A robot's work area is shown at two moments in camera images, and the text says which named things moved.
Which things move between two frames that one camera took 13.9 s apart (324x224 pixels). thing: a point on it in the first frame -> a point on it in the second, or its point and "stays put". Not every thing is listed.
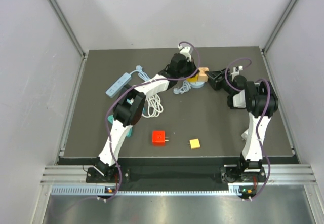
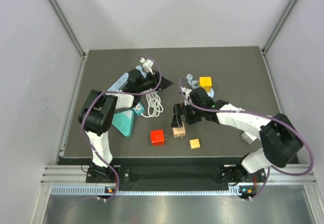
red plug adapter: x=158 y=138 stays put
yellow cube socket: x=193 y=79 -> x=205 y=82
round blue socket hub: x=186 y=85 -> x=194 y=84
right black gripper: x=213 y=78 -> x=181 y=109
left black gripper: x=193 y=70 -> x=155 y=77
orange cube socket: x=202 y=76 -> x=178 y=132
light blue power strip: x=118 y=85 stays put
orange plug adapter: x=194 y=143 stays put
